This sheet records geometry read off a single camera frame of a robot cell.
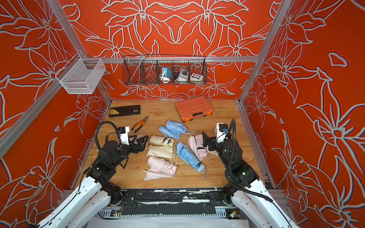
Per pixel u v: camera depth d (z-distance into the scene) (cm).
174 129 98
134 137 76
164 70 83
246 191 46
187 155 84
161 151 88
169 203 73
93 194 52
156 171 81
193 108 107
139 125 104
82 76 93
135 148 66
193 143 91
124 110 110
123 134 65
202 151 87
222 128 57
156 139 91
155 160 83
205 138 62
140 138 67
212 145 62
